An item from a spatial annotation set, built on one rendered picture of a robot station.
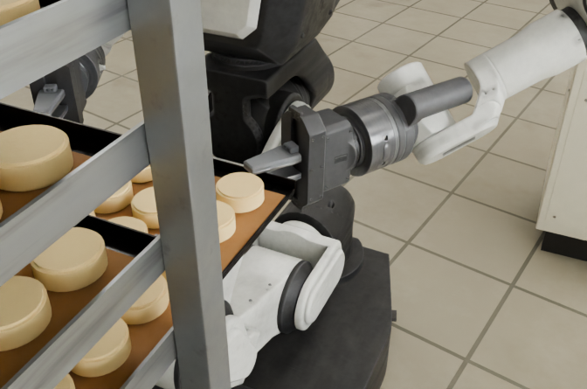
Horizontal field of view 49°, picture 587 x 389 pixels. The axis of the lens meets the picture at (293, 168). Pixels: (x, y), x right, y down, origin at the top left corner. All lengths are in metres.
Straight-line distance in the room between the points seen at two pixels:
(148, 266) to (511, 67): 0.53
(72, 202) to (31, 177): 0.04
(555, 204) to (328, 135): 1.17
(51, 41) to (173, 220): 0.16
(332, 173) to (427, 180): 1.40
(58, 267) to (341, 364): 0.92
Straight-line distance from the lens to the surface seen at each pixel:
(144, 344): 0.55
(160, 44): 0.38
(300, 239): 1.33
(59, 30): 0.34
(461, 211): 2.03
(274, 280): 1.20
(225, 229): 0.62
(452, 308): 1.70
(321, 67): 1.08
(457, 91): 0.81
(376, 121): 0.76
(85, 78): 0.97
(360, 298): 1.44
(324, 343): 1.35
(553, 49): 0.85
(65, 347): 0.42
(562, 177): 1.77
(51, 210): 0.37
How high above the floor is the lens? 1.17
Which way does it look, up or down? 33 degrees down
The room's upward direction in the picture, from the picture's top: straight up
